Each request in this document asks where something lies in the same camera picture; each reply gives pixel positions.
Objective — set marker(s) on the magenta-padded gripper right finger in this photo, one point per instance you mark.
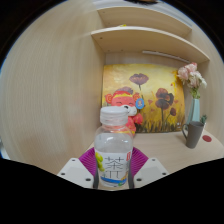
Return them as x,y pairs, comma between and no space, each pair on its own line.
151,170

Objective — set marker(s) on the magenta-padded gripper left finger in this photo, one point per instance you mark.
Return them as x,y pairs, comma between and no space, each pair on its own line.
75,170

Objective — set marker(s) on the clear plastic drink bottle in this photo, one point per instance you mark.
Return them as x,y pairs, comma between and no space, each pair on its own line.
113,143

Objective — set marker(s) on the grey mug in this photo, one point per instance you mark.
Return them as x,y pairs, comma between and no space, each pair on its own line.
194,135

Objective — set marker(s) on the teal faceted vase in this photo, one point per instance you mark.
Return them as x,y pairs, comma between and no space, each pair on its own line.
194,111

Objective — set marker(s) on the small plant in white pot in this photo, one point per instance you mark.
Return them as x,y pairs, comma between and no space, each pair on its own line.
203,119

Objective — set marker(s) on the red plush toy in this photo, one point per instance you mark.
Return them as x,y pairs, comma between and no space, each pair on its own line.
121,99

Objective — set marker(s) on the yellow flower painting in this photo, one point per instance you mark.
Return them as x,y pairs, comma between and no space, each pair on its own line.
156,83

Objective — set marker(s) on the pink and white flower bouquet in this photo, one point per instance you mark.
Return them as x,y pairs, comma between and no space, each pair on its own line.
190,75

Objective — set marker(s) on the white light bar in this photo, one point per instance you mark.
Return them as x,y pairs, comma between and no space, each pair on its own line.
165,55

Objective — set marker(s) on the light wooden shelf unit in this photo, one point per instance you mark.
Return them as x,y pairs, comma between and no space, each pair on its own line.
140,36

